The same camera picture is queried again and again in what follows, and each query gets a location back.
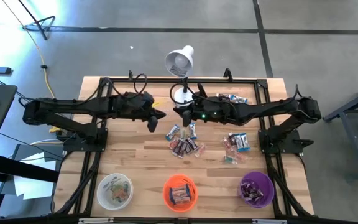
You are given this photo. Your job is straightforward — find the white plastic bucket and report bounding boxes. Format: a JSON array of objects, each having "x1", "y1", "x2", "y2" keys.
[{"x1": 96, "y1": 172, "x2": 134, "y2": 211}]

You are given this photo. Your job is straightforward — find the white paper sheets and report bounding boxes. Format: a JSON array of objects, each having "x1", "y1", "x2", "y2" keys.
[{"x1": 12, "y1": 151, "x2": 58, "y2": 200}]

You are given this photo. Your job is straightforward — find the white desk lamp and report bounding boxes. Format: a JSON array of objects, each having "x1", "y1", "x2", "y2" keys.
[{"x1": 164, "y1": 45, "x2": 197, "y2": 110}]

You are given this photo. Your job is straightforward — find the black crossbeam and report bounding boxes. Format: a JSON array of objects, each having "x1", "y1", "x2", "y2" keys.
[{"x1": 0, "y1": 152, "x2": 60, "y2": 184}]

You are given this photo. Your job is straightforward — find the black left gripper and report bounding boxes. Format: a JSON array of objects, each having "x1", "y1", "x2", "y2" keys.
[{"x1": 126, "y1": 91, "x2": 167, "y2": 133}]

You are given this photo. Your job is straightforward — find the silver frame bracket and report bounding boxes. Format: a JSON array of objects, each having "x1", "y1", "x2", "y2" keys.
[
  {"x1": 252, "y1": 218, "x2": 288, "y2": 224},
  {"x1": 78, "y1": 217, "x2": 114, "y2": 224}
]

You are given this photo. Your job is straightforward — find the purple plastic bucket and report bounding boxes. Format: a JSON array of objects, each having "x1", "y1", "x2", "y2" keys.
[{"x1": 239, "y1": 170, "x2": 275, "y2": 208}]

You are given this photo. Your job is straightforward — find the black tripod stand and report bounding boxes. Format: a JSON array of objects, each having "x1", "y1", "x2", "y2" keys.
[{"x1": 19, "y1": 0, "x2": 57, "y2": 40}]

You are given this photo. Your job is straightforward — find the orange plastic bucket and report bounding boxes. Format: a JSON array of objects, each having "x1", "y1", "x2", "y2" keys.
[{"x1": 162, "y1": 174, "x2": 198, "y2": 213}]

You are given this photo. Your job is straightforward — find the yellow extension cable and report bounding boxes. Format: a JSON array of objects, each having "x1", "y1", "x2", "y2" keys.
[{"x1": 0, "y1": 0, "x2": 63, "y2": 134}]

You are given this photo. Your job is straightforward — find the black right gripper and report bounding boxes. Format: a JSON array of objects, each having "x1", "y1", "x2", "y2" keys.
[{"x1": 173, "y1": 99, "x2": 198, "y2": 128}]

